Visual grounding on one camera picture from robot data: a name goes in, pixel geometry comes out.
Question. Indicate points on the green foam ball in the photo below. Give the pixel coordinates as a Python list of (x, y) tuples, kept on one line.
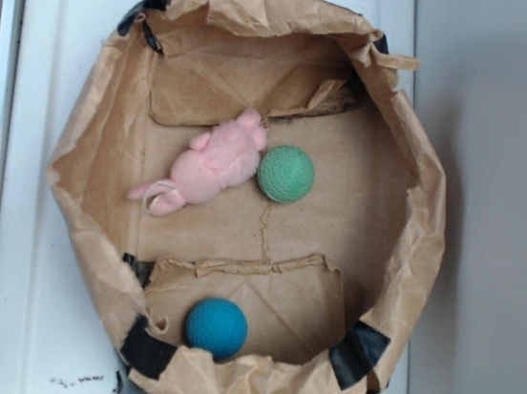
[(286, 174)]

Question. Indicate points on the blue foam ball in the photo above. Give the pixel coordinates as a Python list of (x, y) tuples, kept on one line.
[(218, 326)]

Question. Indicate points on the white plastic tray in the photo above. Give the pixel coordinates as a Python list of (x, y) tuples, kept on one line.
[(51, 339)]

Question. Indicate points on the brown paper bag bin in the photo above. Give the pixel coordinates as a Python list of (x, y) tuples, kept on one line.
[(331, 285)]

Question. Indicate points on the pink plush bunny toy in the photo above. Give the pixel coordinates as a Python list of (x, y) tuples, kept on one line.
[(226, 156)]

